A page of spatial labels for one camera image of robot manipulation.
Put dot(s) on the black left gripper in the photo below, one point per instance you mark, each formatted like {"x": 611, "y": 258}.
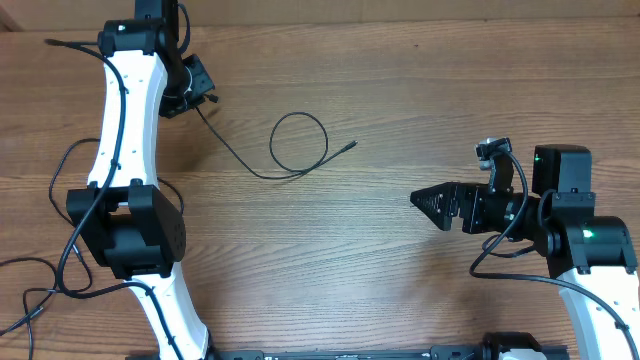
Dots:
{"x": 199, "y": 82}

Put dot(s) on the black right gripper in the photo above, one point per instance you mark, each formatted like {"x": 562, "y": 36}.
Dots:
{"x": 469, "y": 197}

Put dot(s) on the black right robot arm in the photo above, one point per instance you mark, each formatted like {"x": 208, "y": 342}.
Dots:
{"x": 590, "y": 258}

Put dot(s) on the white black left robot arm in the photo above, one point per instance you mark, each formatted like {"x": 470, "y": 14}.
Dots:
{"x": 127, "y": 223}

